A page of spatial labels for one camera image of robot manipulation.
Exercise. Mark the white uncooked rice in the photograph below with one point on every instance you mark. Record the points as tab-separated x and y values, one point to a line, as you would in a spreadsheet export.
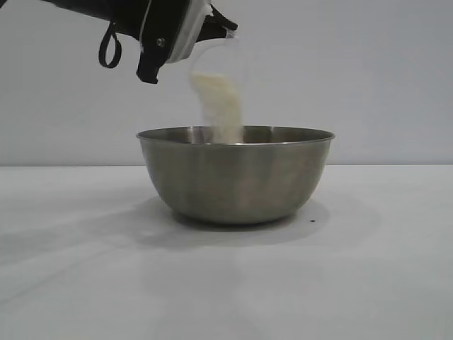
219	99

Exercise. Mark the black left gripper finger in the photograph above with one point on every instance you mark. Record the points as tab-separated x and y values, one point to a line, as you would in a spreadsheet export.
217	25

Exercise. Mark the stainless steel mixing bowl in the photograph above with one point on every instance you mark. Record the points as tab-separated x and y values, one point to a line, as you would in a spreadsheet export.
230	177

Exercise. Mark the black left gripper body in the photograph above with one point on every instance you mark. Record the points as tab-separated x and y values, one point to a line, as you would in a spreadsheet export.
117	14

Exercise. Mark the clear plastic measuring cup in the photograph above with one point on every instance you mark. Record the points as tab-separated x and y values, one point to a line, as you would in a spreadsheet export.
219	56

